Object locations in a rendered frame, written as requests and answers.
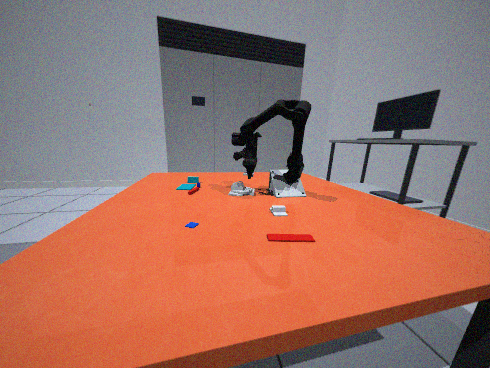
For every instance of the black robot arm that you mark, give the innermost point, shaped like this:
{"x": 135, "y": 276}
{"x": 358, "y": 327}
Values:
{"x": 298, "y": 117}

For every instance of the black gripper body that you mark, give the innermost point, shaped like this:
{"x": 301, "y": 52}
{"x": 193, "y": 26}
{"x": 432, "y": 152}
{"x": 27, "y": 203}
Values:
{"x": 251, "y": 156}

